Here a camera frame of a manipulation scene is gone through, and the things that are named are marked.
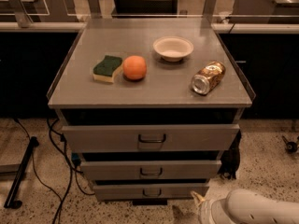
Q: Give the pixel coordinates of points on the black caster wheel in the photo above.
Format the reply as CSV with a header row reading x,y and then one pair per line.
x,y
291,146

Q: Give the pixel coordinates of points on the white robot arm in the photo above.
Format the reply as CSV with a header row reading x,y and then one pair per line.
x,y
242,206

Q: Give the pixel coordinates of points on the orange fruit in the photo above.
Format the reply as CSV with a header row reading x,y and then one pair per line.
x,y
134,67

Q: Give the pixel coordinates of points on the clear acrylic barrier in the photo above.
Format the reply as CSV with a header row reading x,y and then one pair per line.
x,y
220,12

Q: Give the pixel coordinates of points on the black floor stand bar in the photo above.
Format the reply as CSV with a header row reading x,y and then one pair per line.
x,y
11,201

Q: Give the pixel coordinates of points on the grey drawer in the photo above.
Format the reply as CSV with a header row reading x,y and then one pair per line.
x,y
148,191
144,138
139,170

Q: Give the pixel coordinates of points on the grey bottom drawer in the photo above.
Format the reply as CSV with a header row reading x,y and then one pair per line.
x,y
148,191

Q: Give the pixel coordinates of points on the green yellow sponge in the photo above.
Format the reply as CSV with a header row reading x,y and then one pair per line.
x,y
107,69

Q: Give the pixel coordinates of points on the dark office chair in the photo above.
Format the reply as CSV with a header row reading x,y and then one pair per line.
x,y
144,8

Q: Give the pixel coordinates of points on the grey middle drawer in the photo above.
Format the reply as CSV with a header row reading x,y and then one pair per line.
x,y
139,170

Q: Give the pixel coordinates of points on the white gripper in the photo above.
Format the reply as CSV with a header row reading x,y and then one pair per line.
x,y
207,211

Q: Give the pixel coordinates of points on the grey top drawer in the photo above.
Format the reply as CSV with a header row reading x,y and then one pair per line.
x,y
144,138

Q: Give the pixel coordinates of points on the white bowl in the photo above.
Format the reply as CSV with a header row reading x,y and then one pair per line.
x,y
173,48

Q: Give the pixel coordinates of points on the gold soda can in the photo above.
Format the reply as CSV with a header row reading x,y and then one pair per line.
x,y
208,78

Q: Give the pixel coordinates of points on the grey drawer cabinet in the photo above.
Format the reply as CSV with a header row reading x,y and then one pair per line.
x,y
163,97

